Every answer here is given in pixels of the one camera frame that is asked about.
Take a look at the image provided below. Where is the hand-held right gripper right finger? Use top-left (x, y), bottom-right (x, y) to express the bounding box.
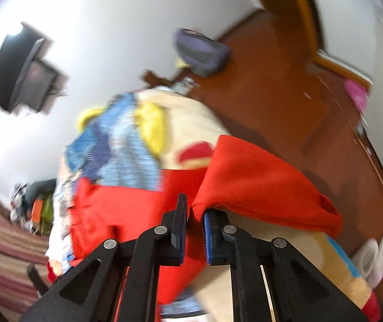
top-left (202, 208), bottom-right (370, 322)

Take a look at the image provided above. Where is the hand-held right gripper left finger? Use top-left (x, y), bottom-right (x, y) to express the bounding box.
top-left (19, 193), bottom-right (189, 322)

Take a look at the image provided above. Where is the red garment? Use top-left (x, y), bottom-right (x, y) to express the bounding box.
top-left (47, 135), bottom-right (343, 322)

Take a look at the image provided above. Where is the pile of clothes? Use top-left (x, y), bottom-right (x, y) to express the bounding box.
top-left (9, 183), bottom-right (33, 233)

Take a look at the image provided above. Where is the blue patchwork quilt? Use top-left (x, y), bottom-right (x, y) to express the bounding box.
top-left (77, 86), bottom-right (382, 322)

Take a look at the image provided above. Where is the green cloth covered stand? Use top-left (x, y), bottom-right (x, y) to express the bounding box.
top-left (40, 197), bottom-right (55, 236)

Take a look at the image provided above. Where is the orange box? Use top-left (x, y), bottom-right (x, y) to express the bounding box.
top-left (31, 199), bottom-right (45, 225)

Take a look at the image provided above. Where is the grey cloth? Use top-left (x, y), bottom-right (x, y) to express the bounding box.
top-left (27, 179), bottom-right (57, 206)

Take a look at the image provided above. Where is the grey backpack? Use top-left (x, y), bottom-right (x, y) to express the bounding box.
top-left (173, 28), bottom-right (231, 78)

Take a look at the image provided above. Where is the pink cloth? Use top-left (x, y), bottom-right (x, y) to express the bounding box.
top-left (342, 79), bottom-right (370, 114)

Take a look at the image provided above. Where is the wooden bed frame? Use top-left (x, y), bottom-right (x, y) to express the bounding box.
top-left (142, 70), bottom-right (174, 87)

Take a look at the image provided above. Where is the small black wall screen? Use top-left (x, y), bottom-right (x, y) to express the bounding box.
top-left (10, 58), bottom-right (60, 114)

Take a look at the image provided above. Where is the black wall television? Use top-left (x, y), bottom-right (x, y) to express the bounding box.
top-left (0, 22), bottom-right (47, 113)

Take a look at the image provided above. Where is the wooden door frame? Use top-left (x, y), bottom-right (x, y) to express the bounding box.
top-left (285, 0), bottom-right (374, 89)

